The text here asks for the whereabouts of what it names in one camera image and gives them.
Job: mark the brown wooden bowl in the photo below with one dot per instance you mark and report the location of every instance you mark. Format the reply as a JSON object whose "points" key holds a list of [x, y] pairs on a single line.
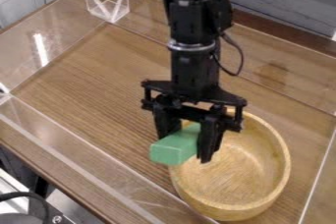
{"points": [[239, 184]]}

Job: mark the clear acrylic corner bracket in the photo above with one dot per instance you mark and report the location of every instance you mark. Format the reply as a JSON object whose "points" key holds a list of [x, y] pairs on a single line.
{"points": [[110, 10]]}

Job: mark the green block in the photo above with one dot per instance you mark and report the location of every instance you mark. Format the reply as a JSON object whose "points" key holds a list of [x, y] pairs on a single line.
{"points": [[178, 147]]}

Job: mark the clear acrylic tray wall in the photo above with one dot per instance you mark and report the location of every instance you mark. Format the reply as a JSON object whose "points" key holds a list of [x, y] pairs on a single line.
{"points": [[115, 192]]}

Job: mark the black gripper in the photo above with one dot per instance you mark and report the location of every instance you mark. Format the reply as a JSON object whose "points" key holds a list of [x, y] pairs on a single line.
{"points": [[192, 97]]}

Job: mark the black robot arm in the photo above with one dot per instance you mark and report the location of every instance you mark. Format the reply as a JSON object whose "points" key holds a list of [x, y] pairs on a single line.
{"points": [[198, 23]]}

